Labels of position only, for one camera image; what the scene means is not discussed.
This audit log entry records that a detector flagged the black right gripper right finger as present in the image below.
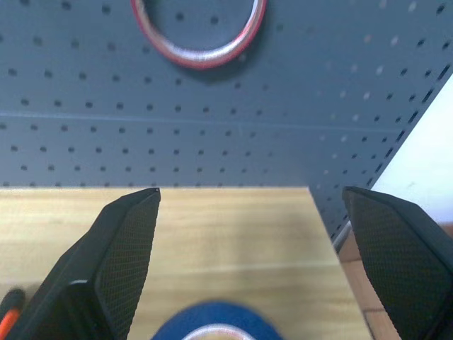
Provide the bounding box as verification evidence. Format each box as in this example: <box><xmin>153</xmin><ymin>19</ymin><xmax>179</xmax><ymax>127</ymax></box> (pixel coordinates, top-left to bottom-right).
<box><xmin>341</xmin><ymin>186</ymin><xmax>453</xmax><ymax>340</ymax></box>

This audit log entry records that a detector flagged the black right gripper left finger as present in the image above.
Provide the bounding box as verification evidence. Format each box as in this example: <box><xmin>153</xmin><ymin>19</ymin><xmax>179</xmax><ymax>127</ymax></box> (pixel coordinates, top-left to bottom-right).
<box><xmin>8</xmin><ymin>187</ymin><xmax>161</xmax><ymax>340</ymax></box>

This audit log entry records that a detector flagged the grey pegboard panel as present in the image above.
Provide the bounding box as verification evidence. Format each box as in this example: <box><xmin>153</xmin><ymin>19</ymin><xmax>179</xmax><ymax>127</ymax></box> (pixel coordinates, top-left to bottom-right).
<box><xmin>0</xmin><ymin>0</ymin><xmax>453</xmax><ymax>252</ymax></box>

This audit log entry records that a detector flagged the black and orange screwdriver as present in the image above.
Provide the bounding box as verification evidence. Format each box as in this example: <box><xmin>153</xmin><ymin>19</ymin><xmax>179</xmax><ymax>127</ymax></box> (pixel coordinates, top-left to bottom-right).
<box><xmin>0</xmin><ymin>288</ymin><xmax>25</xmax><ymax>332</ymax></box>

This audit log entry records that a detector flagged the blue tape roll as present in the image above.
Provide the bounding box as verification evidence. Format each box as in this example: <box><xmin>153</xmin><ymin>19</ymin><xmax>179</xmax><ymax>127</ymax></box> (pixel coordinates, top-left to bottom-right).
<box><xmin>151</xmin><ymin>300</ymin><xmax>284</xmax><ymax>340</ymax></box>

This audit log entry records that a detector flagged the red tape roll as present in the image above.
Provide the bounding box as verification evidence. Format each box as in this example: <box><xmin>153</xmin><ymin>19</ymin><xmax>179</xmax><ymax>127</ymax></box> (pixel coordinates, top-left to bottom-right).
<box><xmin>130</xmin><ymin>0</ymin><xmax>268</xmax><ymax>71</ymax></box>

